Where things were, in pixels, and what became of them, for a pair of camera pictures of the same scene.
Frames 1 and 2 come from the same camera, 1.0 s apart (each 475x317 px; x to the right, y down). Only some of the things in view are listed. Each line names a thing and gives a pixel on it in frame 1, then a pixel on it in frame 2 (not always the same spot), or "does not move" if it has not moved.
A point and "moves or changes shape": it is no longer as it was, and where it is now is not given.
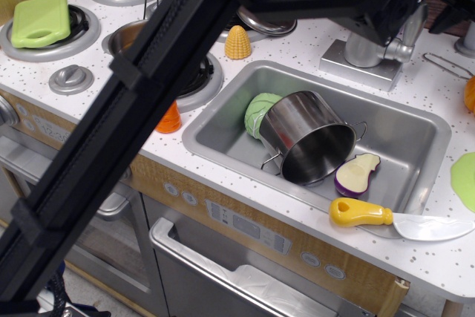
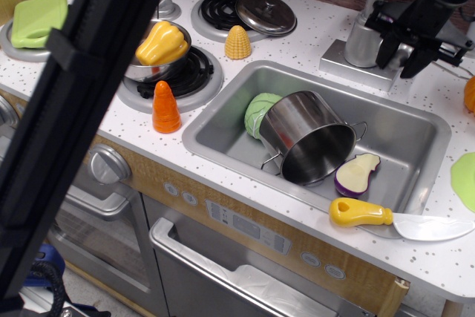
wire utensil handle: (435, 55) does not move
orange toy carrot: (171, 122) does not move
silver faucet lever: (414, 25) moves or changes shape
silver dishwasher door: (204, 269) does not move
